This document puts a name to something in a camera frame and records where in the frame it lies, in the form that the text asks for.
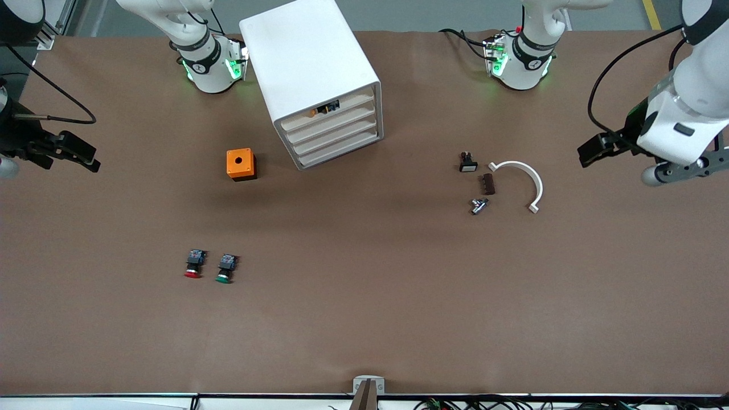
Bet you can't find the white plastic tray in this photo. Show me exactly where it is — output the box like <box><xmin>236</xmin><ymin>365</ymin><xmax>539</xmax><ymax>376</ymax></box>
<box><xmin>281</xmin><ymin>87</ymin><xmax>376</xmax><ymax>133</ymax></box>

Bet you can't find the orange button box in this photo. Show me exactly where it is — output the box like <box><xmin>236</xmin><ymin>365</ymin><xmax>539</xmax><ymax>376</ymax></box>
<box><xmin>226</xmin><ymin>149</ymin><xmax>257</xmax><ymax>182</ymax></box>

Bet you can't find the red push button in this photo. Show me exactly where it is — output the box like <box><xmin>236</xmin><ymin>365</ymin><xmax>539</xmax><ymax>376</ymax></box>
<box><xmin>184</xmin><ymin>249</ymin><xmax>207</xmax><ymax>280</ymax></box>

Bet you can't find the green push button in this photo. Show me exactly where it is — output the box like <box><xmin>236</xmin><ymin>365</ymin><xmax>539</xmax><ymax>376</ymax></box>
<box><xmin>215</xmin><ymin>253</ymin><xmax>239</xmax><ymax>284</ymax></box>

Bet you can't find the white drawer cabinet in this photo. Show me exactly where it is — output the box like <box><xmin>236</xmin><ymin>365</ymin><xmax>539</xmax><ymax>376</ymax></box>
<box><xmin>239</xmin><ymin>0</ymin><xmax>384</xmax><ymax>171</ymax></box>

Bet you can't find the white drawer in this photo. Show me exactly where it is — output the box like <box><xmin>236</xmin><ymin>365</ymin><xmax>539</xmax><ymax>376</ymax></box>
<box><xmin>285</xmin><ymin>102</ymin><xmax>378</xmax><ymax>145</ymax></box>
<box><xmin>289</xmin><ymin>117</ymin><xmax>378</xmax><ymax>157</ymax></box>
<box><xmin>294</xmin><ymin>130</ymin><xmax>379</xmax><ymax>169</ymax></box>

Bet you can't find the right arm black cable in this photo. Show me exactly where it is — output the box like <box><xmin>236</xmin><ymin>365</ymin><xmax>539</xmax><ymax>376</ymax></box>
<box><xmin>5</xmin><ymin>44</ymin><xmax>96</xmax><ymax>125</ymax></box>

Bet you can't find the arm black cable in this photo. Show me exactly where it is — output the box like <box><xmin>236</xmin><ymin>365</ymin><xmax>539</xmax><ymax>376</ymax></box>
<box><xmin>588</xmin><ymin>24</ymin><xmax>693</xmax><ymax>137</ymax></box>
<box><xmin>5</xmin><ymin>44</ymin><xmax>96</xmax><ymax>125</ymax></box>

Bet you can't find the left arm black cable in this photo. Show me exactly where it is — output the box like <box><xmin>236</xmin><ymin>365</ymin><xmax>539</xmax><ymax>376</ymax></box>
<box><xmin>588</xmin><ymin>24</ymin><xmax>693</xmax><ymax>137</ymax></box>

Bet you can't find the white semicircular bracket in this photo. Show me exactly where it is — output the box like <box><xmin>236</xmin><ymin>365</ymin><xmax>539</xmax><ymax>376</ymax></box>
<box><xmin>488</xmin><ymin>161</ymin><xmax>544</xmax><ymax>215</ymax></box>

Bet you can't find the aluminium frame profile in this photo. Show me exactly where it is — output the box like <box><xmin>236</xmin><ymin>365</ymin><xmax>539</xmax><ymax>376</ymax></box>
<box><xmin>34</xmin><ymin>0</ymin><xmax>79</xmax><ymax>51</ymax></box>

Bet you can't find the black base cable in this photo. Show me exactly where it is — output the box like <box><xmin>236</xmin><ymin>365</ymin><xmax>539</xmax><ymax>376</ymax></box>
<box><xmin>439</xmin><ymin>27</ymin><xmax>492</xmax><ymax>60</ymax></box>

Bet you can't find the grey mount bracket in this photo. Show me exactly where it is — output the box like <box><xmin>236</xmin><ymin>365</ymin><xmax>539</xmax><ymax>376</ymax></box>
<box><xmin>353</xmin><ymin>375</ymin><xmax>386</xmax><ymax>395</ymax></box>

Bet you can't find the brown camera post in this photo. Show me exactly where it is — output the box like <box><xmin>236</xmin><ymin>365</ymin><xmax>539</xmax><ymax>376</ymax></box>
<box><xmin>350</xmin><ymin>379</ymin><xmax>380</xmax><ymax>410</ymax></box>

